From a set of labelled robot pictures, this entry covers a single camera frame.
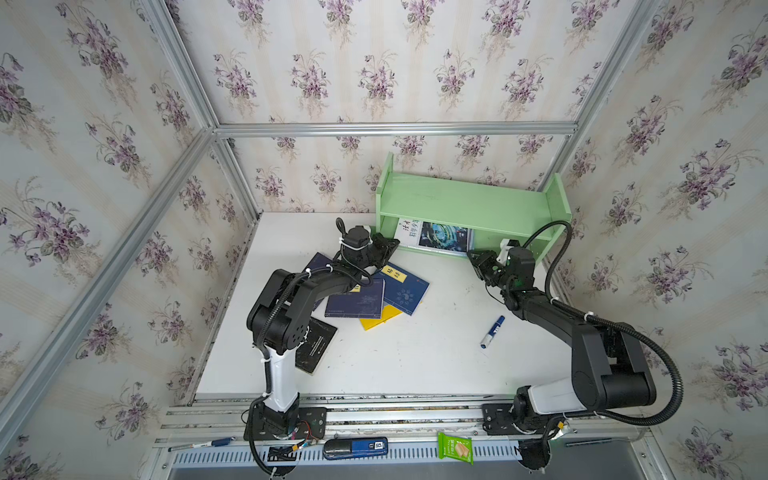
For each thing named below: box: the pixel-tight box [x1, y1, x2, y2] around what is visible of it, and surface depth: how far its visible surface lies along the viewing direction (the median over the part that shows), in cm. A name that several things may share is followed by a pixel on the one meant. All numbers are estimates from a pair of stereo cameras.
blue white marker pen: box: [480, 315, 506, 349], surface depth 90 cm
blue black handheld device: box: [322, 437, 389, 460], surface depth 68 cm
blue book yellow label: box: [372, 262, 430, 316], surface depth 97 cm
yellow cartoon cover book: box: [360, 305, 403, 331], surface depth 92 cm
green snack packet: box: [437, 432, 474, 465], surface depth 71 cm
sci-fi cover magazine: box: [394, 217, 475, 255], surface depth 97 cm
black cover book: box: [295, 317, 338, 374], surface depth 86 cm
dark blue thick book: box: [325, 278, 386, 319], surface depth 95 cm
